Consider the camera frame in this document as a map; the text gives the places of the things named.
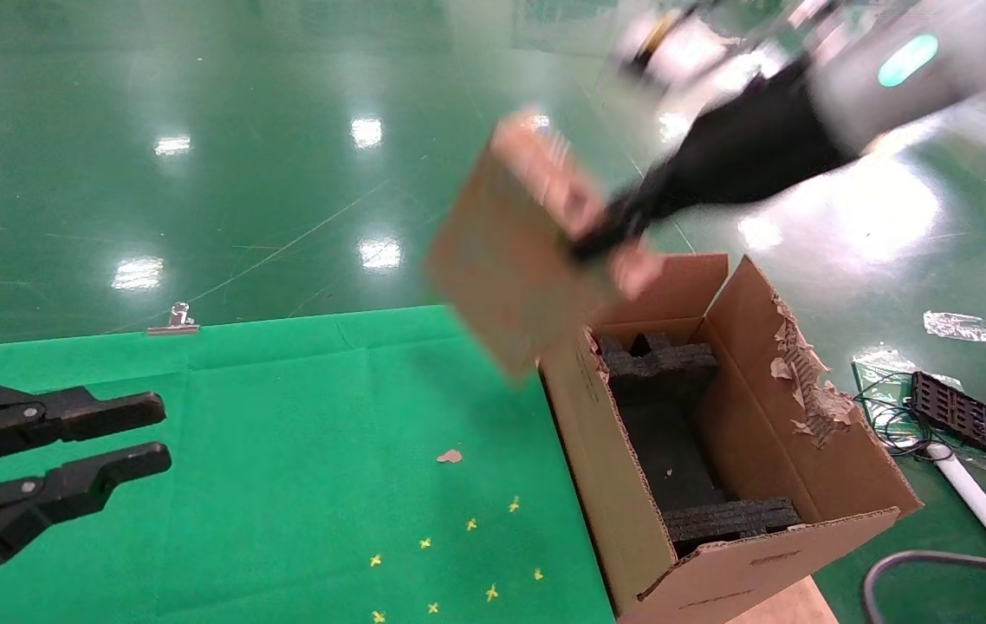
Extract open brown cardboard carton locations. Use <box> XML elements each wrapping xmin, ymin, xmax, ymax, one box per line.
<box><xmin>539</xmin><ymin>253</ymin><xmax>924</xmax><ymax>624</ymax></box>

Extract long smooth black cable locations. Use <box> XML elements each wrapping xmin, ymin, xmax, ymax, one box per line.
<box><xmin>860</xmin><ymin>549</ymin><xmax>986</xmax><ymax>624</ymax></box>

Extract dark foam pad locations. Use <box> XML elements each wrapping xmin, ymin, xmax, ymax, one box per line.
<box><xmin>619</xmin><ymin>399</ymin><xmax>733</xmax><ymax>514</ymax></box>

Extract small brown cardboard box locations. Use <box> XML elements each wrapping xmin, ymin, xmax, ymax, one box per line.
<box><xmin>424</xmin><ymin>111</ymin><xmax>664</xmax><ymax>382</ymax></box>

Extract black plastic grid tray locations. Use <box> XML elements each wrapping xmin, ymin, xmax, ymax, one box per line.
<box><xmin>909</xmin><ymin>371</ymin><xmax>986</xmax><ymax>474</ymax></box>

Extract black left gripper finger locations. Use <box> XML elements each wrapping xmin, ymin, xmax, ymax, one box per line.
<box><xmin>0</xmin><ymin>442</ymin><xmax>172</xmax><ymax>603</ymax></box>
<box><xmin>0</xmin><ymin>380</ymin><xmax>167</xmax><ymax>473</ymax></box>

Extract silver binder clip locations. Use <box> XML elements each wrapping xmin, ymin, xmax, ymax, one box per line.
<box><xmin>146</xmin><ymin>302</ymin><xmax>201</xmax><ymax>337</ymax></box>

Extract green table cloth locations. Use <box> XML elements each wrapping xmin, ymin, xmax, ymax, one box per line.
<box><xmin>0</xmin><ymin>305</ymin><xmax>618</xmax><ymax>624</ymax></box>

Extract small clear plastic bag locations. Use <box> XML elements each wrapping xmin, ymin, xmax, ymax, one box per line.
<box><xmin>923</xmin><ymin>310</ymin><xmax>986</xmax><ymax>345</ymax></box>

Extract large clear plastic bag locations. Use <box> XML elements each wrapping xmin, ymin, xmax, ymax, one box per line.
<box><xmin>851</xmin><ymin>347</ymin><xmax>986</xmax><ymax>475</ymax></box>

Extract thin black wires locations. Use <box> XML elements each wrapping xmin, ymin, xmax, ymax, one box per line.
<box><xmin>855</xmin><ymin>373</ymin><xmax>937</xmax><ymax>458</ymax></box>

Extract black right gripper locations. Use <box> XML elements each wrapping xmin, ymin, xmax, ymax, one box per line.
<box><xmin>569</xmin><ymin>56</ymin><xmax>860</xmax><ymax>263</ymax></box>

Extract flat cardboard sheet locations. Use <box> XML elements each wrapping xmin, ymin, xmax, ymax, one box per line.
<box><xmin>721</xmin><ymin>576</ymin><xmax>842</xmax><ymax>624</ymax></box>

